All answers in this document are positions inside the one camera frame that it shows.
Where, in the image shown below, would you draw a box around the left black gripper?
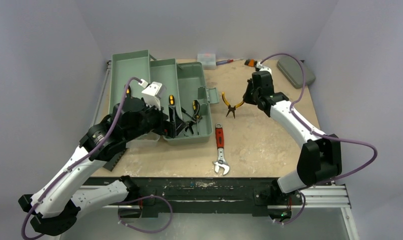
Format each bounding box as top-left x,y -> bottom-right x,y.
124,97 -> 187,142

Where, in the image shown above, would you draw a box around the black pliers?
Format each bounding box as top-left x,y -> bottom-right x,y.
181,107 -> 196,135

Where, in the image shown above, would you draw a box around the green plastic tool box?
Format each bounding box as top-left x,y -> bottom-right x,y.
103,48 -> 221,148

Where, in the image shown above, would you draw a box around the black yellow phillips screwdriver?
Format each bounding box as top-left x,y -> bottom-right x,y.
126,86 -> 132,98

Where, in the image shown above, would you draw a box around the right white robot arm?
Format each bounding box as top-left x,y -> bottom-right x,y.
243,63 -> 342,204

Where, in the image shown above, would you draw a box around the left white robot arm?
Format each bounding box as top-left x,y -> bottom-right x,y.
18,79 -> 185,239

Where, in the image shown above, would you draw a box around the orange black hex key set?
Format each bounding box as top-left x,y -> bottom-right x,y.
244,59 -> 258,68

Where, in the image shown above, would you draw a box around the red adjustable wrench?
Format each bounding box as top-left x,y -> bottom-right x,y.
212,123 -> 230,176

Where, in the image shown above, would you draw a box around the blue red screwdriver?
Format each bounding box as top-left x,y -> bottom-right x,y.
216,58 -> 241,66

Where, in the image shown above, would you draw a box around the grey green case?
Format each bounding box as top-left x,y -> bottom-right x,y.
277,56 -> 316,89

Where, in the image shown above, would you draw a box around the clear small parts box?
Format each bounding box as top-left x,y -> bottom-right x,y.
197,52 -> 217,70

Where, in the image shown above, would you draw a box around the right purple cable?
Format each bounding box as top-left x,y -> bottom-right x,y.
259,52 -> 379,226

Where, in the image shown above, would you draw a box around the purple cable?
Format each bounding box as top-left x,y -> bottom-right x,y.
259,52 -> 379,226
20,76 -> 174,240

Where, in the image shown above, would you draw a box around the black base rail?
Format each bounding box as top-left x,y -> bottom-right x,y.
82,176 -> 332,220

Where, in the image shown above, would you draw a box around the aluminium frame rail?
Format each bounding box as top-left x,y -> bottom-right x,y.
102,58 -> 350,224

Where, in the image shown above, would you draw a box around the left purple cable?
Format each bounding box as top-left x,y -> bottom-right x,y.
20,76 -> 174,240

